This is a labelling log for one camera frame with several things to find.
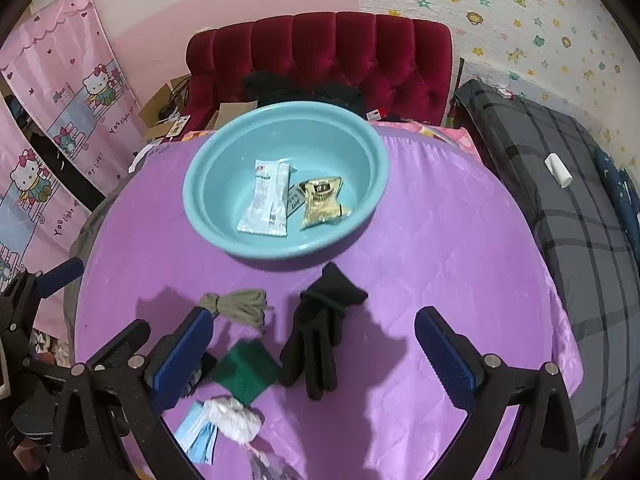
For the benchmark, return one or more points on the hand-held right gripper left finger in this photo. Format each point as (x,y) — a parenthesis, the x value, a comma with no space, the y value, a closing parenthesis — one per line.
(177,360)

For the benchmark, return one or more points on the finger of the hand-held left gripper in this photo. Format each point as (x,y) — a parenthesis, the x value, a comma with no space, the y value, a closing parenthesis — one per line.
(122,337)
(60,272)

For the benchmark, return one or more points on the clear plastic bag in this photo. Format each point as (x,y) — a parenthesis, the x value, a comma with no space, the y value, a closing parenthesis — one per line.
(267,467)

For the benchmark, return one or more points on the white plastic bag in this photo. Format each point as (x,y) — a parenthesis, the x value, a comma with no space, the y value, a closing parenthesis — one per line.
(235,417)

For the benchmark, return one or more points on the white paper tag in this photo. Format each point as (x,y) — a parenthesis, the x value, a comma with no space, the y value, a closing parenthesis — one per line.
(293,202)

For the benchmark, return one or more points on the open cardboard box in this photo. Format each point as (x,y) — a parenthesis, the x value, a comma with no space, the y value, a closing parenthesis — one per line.
(157,110)

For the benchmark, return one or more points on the black glove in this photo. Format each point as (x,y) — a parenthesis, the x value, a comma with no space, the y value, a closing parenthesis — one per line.
(315,330)

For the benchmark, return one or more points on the blue face mask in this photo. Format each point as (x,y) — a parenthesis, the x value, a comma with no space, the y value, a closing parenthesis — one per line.
(197,435)

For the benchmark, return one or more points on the flat cardboard box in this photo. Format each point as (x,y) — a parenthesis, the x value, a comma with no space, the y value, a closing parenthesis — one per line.
(232,112)

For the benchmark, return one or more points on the dark blue star pillow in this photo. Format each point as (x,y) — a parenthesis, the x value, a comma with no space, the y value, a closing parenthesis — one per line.
(620,200)

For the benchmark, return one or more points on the white small box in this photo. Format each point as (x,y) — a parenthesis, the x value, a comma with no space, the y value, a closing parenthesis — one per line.
(558,170)

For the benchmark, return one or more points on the wooden stick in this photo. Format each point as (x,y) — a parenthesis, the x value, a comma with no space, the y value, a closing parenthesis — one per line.
(460,75)

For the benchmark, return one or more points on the pink printed sheet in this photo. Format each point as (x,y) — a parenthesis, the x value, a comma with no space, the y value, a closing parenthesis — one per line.
(445,135)

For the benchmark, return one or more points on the grey plaid bedding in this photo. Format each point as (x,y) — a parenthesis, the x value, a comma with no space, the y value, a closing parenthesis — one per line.
(565,240)

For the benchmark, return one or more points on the printed phone case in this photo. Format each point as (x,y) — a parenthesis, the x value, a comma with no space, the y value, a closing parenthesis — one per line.
(180,125)

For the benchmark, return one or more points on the gold snack packet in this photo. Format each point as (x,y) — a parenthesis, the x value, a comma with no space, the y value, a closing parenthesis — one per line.
(320,202)

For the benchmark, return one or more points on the white wet wipe packet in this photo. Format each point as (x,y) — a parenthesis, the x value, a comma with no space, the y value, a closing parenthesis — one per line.
(265,200)

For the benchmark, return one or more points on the green scouring pad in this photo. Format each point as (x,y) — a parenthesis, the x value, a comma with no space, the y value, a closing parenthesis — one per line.
(245,372)

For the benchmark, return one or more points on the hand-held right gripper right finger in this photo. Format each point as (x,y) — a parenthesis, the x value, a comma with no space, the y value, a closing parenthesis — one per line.
(447,360)

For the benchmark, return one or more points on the pink cartoon curtain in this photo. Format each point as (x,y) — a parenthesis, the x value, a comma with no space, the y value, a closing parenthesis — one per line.
(65,85)

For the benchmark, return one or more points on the black clothes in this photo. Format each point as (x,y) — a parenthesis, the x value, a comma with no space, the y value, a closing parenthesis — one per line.
(280,87)

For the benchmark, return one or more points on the red tufted headboard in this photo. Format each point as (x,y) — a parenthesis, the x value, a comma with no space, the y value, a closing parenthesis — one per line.
(320,45)

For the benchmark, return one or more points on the light blue plastic basin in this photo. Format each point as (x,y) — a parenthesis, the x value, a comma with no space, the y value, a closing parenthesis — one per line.
(225,210)

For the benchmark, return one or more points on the olive shoelace bundle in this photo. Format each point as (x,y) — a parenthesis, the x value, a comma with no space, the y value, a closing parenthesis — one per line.
(245,305)

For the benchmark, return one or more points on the red white packet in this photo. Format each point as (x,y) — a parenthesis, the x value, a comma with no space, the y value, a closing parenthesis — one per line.
(377,115)

